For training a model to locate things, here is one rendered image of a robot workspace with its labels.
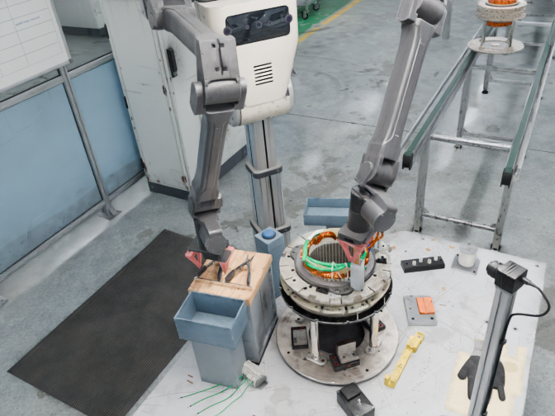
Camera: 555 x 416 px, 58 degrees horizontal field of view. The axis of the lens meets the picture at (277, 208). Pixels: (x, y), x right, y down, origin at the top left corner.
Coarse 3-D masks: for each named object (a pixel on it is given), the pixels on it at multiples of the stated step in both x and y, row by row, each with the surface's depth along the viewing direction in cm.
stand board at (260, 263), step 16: (240, 256) 155; (256, 256) 154; (208, 272) 150; (224, 272) 149; (240, 272) 148; (256, 272) 148; (192, 288) 144; (208, 288) 144; (224, 288) 143; (256, 288) 143
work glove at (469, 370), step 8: (480, 344) 154; (472, 352) 152; (480, 352) 151; (472, 360) 148; (464, 368) 147; (472, 368) 146; (504, 368) 146; (464, 376) 145; (472, 376) 144; (496, 376) 143; (504, 376) 143; (472, 384) 142; (496, 384) 141; (504, 384) 142; (504, 392) 139; (504, 400) 138
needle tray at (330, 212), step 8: (312, 200) 178; (320, 200) 178; (328, 200) 177; (336, 200) 177; (344, 200) 176; (312, 208) 179; (320, 208) 179; (328, 208) 179; (336, 208) 178; (344, 208) 178; (304, 216) 170; (312, 216) 170; (320, 216) 169; (328, 216) 168; (336, 216) 168; (344, 216) 167; (304, 224) 172; (312, 224) 171; (320, 224) 171; (328, 224) 170; (336, 224) 170
